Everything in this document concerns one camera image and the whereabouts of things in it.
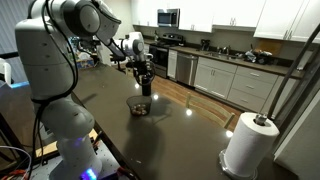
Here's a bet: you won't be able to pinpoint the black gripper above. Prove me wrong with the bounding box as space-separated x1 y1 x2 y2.
134 61 155 96

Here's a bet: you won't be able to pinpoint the black wire mesh basket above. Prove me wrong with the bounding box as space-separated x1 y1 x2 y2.
126 95 152 116

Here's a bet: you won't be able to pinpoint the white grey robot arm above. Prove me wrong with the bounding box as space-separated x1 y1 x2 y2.
15 0 155 180

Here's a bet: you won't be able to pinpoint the pile of dishes on counter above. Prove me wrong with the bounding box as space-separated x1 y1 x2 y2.
244 50 272 65

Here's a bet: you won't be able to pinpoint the black stainless stove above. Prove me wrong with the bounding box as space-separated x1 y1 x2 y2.
149 33 184 78

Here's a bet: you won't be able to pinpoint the black office chair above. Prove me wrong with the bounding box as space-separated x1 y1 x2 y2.
108 39 126 73

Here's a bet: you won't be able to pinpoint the stainless steel dishwasher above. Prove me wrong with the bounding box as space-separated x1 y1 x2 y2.
176 52 198 86

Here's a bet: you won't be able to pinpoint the stainless steel microwave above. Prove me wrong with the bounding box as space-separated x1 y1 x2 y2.
157 9 180 28

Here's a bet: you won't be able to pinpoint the black coffee maker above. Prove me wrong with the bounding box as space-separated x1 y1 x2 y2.
201 39 210 51

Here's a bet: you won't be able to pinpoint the wooden chair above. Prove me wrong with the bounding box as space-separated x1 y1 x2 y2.
185 93 235 129

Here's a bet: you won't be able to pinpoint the kitchen sink faucet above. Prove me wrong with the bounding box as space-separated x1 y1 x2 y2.
217 46 231 55

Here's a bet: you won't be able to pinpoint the white lower kitchen cabinets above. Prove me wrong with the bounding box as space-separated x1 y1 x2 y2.
168 49 284 113

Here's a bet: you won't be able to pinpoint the white kitchen cabinets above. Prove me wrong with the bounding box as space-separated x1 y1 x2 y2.
168 49 284 113
130 0 320 42

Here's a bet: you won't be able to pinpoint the metal paper towel holder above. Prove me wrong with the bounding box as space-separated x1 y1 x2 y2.
218 113 270 180

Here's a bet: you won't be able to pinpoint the white paper towel roll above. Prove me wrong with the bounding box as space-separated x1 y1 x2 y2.
223 111 280 177

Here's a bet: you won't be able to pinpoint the white upper kitchen cabinets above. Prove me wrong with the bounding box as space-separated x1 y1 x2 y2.
130 0 320 42

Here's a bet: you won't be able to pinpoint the black camera tripod pole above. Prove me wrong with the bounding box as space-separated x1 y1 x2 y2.
267 23 320 119

